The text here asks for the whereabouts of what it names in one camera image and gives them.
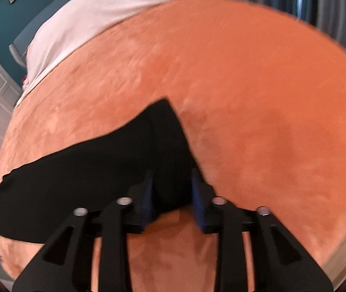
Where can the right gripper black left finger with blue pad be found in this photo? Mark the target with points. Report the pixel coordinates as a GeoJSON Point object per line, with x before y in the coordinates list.
{"type": "Point", "coordinates": [65, 261]}

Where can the black pants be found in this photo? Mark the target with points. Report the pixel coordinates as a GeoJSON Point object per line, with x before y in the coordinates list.
{"type": "Point", "coordinates": [36, 198]}

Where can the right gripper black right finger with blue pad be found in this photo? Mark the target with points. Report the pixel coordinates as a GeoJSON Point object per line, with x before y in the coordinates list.
{"type": "Point", "coordinates": [254, 239]}

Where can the orange plush bed blanket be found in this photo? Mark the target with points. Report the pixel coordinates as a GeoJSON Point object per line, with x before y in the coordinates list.
{"type": "Point", "coordinates": [261, 99]}

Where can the blue upholstered headboard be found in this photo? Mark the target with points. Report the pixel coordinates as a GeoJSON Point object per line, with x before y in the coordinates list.
{"type": "Point", "coordinates": [18, 48]}

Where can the white pink pillow cover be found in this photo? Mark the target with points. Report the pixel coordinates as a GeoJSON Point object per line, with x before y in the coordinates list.
{"type": "Point", "coordinates": [73, 25]}

